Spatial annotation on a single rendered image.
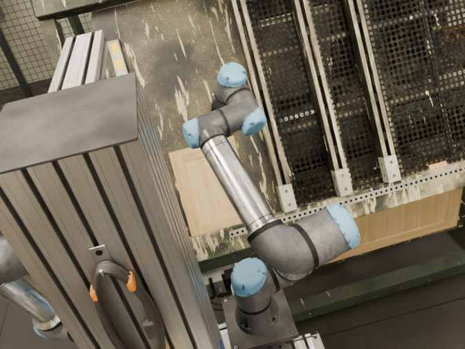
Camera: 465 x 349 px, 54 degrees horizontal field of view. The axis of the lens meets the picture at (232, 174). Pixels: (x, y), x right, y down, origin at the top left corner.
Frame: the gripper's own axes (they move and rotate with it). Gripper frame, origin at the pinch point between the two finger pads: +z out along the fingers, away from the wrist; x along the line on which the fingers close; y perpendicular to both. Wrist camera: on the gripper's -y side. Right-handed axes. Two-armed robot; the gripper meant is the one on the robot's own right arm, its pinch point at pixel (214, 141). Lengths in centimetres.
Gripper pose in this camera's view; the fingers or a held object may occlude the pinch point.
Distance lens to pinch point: 152.5
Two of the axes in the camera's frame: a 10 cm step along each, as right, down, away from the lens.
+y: 1.1, -8.9, 4.4
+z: -1.7, 4.2, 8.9
